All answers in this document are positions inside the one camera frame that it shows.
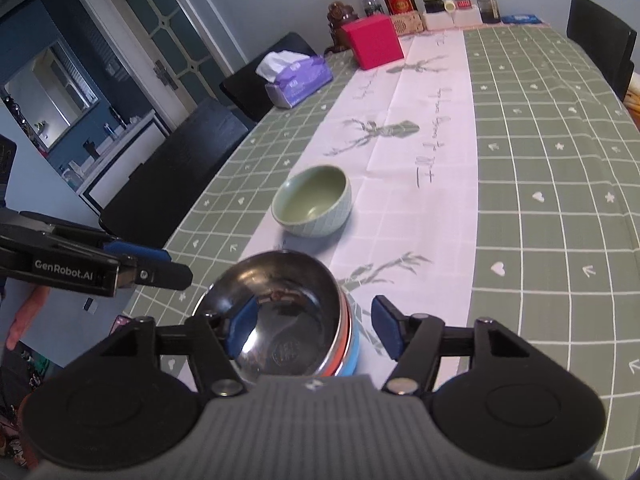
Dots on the green checked tablecloth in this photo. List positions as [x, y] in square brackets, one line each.
[550, 160]

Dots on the dark glass jar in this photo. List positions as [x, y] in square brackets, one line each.
[487, 9]

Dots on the blue packet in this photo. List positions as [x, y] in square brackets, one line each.
[522, 18]

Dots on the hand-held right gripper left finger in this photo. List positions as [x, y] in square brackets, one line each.
[241, 325]

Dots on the white cabinet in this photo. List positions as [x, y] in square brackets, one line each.
[115, 160]

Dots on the small wooden box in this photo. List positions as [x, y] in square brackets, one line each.
[407, 24]

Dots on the brown figurine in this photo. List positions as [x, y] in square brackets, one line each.
[341, 25]

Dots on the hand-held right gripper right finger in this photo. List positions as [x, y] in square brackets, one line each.
[386, 327]

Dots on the white printed table runner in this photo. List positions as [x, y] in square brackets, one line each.
[425, 160]

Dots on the orange steel bowl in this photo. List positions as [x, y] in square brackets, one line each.
[285, 300]

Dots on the white glazed door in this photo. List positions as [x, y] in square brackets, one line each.
[165, 20]

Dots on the black chair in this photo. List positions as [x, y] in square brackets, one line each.
[600, 40]
[265, 60]
[170, 175]

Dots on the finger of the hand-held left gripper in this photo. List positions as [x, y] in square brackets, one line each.
[165, 275]
[135, 251]

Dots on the blue steel bowl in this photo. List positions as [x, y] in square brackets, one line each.
[353, 355]

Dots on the person's left hand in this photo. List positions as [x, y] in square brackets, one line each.
[27, 317]

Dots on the white container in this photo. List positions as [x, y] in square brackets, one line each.
[439, 21]
[467, 17]

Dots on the pink box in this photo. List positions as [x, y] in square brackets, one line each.
[375, 42]

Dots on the black lidded jar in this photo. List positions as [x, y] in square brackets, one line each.
[433, 5]

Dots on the yellow capped small bottle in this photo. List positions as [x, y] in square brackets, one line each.
[450, 6]

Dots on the purple tissue pack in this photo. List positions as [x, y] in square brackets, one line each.
[300, 77]

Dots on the green ceramic bowl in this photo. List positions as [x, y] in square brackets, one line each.
[312, 200]

